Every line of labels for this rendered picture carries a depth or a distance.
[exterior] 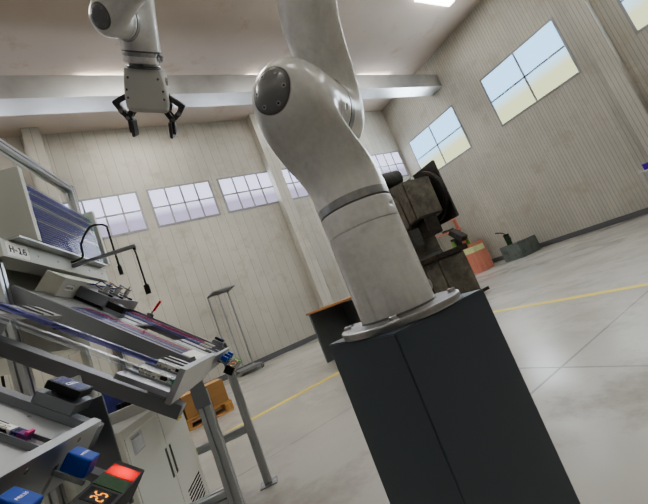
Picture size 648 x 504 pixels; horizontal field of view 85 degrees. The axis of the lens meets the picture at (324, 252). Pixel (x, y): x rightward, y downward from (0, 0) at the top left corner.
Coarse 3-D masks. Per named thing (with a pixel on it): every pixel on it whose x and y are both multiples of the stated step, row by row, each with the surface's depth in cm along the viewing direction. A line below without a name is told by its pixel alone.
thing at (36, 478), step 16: (80, 432) 45; (48, 448) 39; (64, 448) 43; (16, 464) 35; (32, 464) 37; (48, 464) 40; (0, 480) 32; (16, 480) 35; (32, 480) 38; (48, 480) 42; (64, 480) 46
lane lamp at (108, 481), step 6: (102, 474) 44; (108, 474) 44; (96, 480) 42; (102, 480) 43; (108, 480) 43; (114, 480) 44; (120, 480) 44; (126, 480) 45; (102, 486) 42; (108, 486) 42; (114, 486) 42; (120, 486) 43; (126, 486) 43; (120, 492) 42
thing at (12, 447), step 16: (0, 416) 46; (16, 416) 48; (32, 416) 49; (0, 432) 41; (48, 432) 47; (64, 432) 48; (0, 448) 40; (16, 448) 41; (32, 448) 41; (0, 464) 37
